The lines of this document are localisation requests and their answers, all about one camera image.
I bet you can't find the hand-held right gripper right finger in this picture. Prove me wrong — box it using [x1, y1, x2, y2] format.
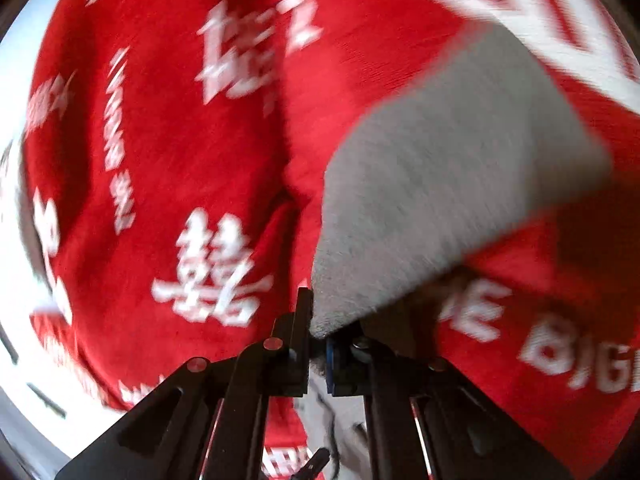
[323, 331, 576, 480]

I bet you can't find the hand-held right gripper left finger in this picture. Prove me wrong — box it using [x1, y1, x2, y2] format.
[55, 286, 316, 480]

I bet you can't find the small grey cloth garment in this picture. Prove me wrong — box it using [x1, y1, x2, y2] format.
[295, 22, 617, 480]

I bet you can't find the red printed blanket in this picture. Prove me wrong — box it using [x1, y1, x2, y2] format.
[15, 0, 640, 480]

